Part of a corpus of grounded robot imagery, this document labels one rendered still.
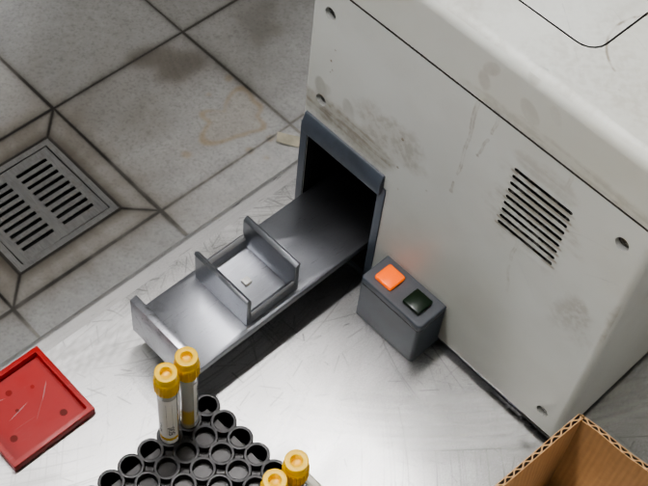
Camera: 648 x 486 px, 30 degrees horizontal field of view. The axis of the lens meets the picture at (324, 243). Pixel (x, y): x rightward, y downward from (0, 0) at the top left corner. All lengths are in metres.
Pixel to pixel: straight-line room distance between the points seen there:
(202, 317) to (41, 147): 1.33
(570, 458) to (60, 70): 1.66
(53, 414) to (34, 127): 1.36
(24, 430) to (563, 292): 0.38
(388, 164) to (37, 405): 0.30
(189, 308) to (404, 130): 0.21
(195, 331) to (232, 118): 1.35
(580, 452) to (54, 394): 0.37
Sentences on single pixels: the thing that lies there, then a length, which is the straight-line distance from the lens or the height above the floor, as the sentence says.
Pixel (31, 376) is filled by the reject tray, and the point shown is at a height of 0.88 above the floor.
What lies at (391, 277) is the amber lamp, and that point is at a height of 0.93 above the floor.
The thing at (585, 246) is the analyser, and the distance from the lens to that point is 0.73.
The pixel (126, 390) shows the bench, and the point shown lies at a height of 0.87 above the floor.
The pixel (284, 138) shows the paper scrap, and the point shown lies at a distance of 2.16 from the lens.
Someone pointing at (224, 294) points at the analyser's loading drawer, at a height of 0.93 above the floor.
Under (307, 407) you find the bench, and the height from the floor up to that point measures 0.87.
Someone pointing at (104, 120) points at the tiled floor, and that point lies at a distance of 2.20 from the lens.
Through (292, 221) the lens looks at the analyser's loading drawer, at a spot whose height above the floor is 0.91.
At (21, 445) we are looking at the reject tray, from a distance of 0.87.
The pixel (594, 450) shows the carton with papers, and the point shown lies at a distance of 0.75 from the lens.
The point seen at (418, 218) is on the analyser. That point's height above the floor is 0.99.
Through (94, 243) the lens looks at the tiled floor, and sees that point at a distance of 2.03.
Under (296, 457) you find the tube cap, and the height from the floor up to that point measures 0.99.
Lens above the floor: 1.65
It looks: 54 degrees down
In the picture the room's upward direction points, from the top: 7 degrees clockwise
